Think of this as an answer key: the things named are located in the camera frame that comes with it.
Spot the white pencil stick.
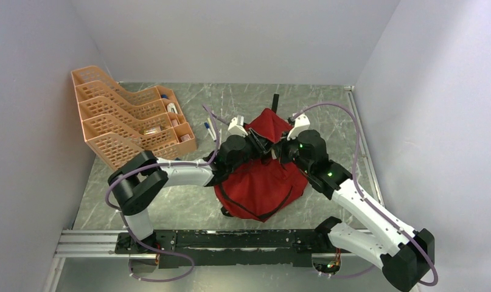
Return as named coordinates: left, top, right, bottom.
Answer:
left=207, top=117, right=217, bottom=141

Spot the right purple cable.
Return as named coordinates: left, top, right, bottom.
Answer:
left=289, top=102, right=439, bottom=288

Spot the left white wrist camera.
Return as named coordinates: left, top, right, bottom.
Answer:
left=228, top=115, right=248, bottom=137

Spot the blue white whiteboard marker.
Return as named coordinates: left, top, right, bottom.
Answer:
left=204, top=122, right=216, bottom=141

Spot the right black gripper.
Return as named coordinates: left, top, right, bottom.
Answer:
left=271, top=129, right=312, bottom=175

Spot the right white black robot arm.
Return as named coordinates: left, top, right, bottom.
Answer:
left=276, top=130, right=436, bottom=291

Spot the aluminium frame rail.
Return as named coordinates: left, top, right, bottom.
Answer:
left=43, top=229, right=419, bottom=292

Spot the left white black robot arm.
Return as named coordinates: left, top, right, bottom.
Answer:
left=108, top=134, right=273, bottom=253

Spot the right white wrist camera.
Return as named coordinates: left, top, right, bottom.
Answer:
left=287, top=114, right=310, bottom=140

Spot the red backpack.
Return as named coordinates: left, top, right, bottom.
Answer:
left=213, top=94, right=308, bottom=222

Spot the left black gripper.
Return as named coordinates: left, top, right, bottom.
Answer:
left=228, top=127, right=276, bottom=172

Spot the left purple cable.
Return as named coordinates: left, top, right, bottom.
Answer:
left=105, top=105, right=230, bottom=283

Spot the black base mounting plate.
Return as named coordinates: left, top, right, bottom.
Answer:
left=115, top=229, right=353, bottom=269

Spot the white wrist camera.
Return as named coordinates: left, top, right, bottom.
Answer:
left=228, top=115, right=248, bottom=137
left=287, top=114, right=310, bottom=140

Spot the orange plastic file organizer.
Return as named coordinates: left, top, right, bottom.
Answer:
left=71, top=66, right=197, bottom=170

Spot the purple cable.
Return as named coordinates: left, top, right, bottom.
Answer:
left=289, top=102, right=439, bottom=288
left=105, top=105, right=230, bottom=283

